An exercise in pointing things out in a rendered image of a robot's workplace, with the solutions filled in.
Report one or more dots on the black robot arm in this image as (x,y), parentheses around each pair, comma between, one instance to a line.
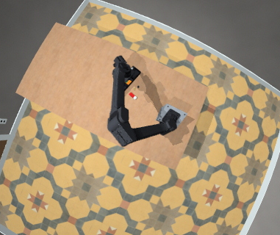
(118,122)

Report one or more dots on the black rack of three labelled bins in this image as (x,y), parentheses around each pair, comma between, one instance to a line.
(136,74)

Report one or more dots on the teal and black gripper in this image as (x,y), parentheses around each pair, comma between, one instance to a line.
(128,77)

